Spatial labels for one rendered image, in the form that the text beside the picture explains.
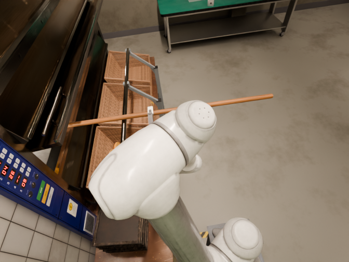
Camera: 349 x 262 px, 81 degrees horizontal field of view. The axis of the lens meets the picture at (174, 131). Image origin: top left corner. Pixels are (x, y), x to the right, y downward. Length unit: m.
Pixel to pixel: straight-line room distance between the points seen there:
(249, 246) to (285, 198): 1.60
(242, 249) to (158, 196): 0.51
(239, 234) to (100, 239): 0.84
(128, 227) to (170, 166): 1.00
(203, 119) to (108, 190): 0.23
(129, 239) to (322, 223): 1.80
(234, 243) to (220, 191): 1.46
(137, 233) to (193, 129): 1.02
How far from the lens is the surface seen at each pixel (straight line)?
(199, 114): 0.43
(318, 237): 2.44
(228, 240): 0.89
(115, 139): 1.96
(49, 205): 1.20
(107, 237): 1.42
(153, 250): 1.59
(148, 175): 0.41
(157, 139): 0.42
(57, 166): 1.33
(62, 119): 1.13
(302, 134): 2.99
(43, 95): 1.26
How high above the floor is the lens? 2.13
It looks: 51 degrees down
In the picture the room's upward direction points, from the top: 7 degrees counter-clockwise
